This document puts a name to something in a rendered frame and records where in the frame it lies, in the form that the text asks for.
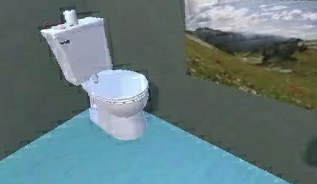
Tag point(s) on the white toilet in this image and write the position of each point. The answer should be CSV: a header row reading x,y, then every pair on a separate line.
x,y
96,70

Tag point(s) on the small pink object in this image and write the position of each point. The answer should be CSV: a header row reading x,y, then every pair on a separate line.
x,y
59,27

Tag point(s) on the landscape window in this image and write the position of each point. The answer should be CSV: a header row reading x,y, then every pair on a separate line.
x,y
255,48

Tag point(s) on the white paper roll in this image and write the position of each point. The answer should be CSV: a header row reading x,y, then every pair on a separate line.
x,y
70,16

